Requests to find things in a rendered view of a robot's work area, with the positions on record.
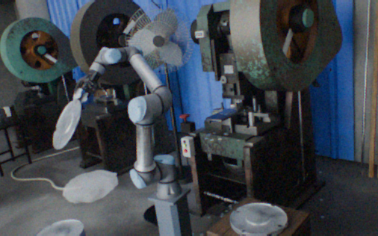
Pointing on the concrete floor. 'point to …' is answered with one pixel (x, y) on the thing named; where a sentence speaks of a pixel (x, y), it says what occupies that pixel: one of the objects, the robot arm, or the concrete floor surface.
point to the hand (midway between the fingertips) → (75, 102)
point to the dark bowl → (151, 215)
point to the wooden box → (301, 224)
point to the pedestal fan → (164, 29)
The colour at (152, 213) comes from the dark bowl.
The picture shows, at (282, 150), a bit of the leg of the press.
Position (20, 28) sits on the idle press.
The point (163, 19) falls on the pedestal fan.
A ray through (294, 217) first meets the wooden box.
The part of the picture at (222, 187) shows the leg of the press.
